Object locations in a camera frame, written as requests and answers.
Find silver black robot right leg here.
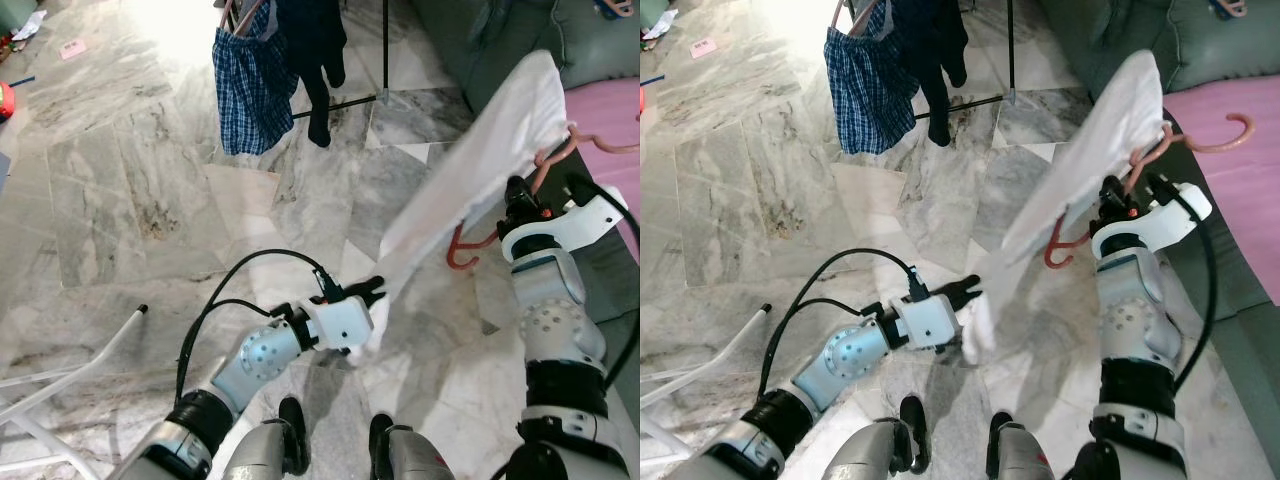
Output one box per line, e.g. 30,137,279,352
367,411,457,480
984,409,1057,480

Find silver black robot left leg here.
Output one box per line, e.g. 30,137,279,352
819,394,932,480
224,396,312,480

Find blue plaid shorts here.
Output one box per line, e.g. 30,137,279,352
824,24,920,157
211,24,300,157

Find dark navy garment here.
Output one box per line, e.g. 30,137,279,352
894,0,970,149
274,0,349,149

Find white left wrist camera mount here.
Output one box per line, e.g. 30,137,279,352
304,294,377,354
891,292,964,352

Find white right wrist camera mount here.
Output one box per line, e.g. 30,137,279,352
1089,184,1215,260
499,189,630,264

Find cream white shirt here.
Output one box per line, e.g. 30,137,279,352
958,49,1172,368
344,49,572,368

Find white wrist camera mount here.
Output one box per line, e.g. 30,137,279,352
304,294,377,354
891,292,964,352
499,189,630,264
1089,184,1215,260

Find pink blanket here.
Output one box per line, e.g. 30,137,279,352
1158,84,1280,308
564,77,641,238

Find silver black robot leg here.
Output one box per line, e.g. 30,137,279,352
984,409,1057,480
224,396,312,480
819,394,932,480
367,411,457,480

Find white crumpled paper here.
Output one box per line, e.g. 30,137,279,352
644,7,680,42
9,9,50,42

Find dark green sofa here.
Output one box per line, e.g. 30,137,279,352
1038,0,1280,426
409,0,641,401

